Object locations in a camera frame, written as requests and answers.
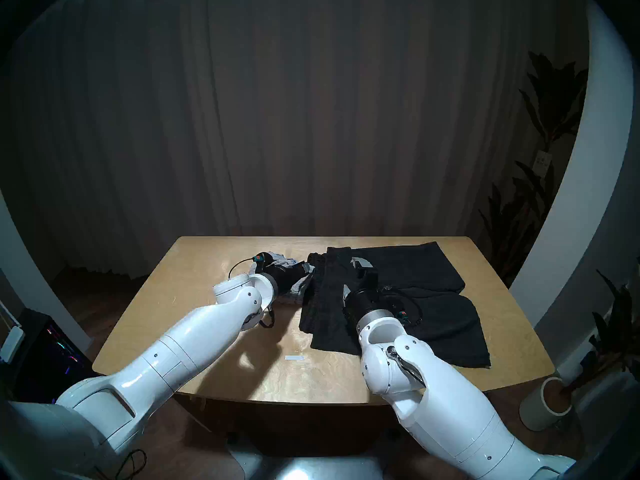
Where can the small white box device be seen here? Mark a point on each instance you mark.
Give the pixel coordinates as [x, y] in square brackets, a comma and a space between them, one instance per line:
[11, 345]

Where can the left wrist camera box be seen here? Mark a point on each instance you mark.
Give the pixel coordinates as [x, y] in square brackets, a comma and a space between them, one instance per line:
[259, 258]

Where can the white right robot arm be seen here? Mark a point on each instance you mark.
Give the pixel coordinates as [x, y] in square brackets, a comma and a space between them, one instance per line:
[450, 409]

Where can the black shorts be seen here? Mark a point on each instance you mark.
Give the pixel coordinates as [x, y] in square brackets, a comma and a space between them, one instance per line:
[440, 304]

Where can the white plant tag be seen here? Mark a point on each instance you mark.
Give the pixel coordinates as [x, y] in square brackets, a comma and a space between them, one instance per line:
[543, 160]

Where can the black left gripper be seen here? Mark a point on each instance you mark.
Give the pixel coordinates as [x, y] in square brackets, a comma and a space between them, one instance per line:
[284, 280]

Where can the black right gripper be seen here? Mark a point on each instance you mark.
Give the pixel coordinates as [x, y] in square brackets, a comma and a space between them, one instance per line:
[370, 304]

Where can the white round plant pot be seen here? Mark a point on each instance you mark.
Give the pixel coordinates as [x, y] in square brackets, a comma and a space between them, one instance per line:
[537, 409]

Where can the small dark potted plant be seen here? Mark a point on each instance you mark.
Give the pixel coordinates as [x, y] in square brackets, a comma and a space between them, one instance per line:
[615, 334]

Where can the brown pleated curtain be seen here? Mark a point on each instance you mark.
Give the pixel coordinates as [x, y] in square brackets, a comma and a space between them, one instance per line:
[300, 109]

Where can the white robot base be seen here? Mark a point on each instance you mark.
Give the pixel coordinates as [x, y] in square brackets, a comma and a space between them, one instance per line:
[310, 466]

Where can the grey shorts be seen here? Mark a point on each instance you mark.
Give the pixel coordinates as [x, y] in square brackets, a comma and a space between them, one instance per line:
[301, 285]

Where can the black computer tower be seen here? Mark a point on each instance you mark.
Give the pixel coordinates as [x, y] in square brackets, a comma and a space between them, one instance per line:
[45, 364]

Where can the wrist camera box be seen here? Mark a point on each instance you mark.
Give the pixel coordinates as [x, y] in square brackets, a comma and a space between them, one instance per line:
[259, 258]
[403, 316]

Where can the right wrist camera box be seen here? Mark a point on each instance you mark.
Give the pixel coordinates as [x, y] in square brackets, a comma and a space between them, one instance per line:
[403, 316]

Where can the tall dark leafy plant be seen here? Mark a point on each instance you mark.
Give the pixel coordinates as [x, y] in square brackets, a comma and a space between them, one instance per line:
[550, 99]

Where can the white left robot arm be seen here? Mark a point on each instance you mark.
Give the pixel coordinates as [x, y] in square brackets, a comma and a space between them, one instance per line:
[165, 364]

